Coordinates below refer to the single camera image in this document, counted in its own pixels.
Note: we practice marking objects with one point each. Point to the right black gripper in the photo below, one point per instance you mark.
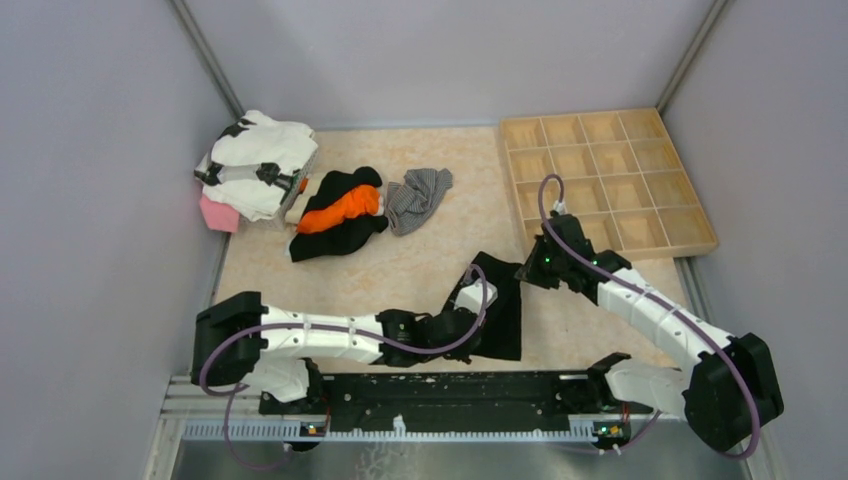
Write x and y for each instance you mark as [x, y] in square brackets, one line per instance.
[531, 272]

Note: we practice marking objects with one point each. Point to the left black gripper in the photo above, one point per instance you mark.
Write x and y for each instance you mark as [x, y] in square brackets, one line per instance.
[464, 353]

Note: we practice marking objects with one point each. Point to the black boxer underwear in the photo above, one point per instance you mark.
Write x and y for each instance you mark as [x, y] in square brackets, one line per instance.
[500, 338]

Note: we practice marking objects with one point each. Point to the wooden compartment tray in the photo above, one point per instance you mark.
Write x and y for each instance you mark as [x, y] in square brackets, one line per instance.
[617, 171]

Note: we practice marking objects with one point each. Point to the grey striped underwear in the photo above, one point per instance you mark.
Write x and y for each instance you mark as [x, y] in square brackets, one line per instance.
[411, 203]

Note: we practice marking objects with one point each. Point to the orange underwear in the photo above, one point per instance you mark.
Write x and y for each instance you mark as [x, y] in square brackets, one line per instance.
[361, 200]

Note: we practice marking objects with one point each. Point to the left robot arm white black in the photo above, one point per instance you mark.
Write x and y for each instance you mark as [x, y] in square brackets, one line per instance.
[242, 342]

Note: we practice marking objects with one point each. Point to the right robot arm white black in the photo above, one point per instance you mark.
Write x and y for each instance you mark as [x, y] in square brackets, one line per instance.
[724, 386]

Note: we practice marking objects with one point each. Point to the white perforated basket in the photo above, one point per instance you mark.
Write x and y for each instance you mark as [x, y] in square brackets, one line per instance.
[277, 221]

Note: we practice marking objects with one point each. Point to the pink cloth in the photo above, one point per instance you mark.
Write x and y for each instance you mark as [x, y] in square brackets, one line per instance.
[219, 216]

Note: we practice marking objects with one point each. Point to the white black clothes pile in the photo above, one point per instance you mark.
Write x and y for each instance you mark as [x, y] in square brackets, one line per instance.
[254, 164]

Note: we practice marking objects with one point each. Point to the black metal base rail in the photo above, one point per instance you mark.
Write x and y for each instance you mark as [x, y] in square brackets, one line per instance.
[549, 406]

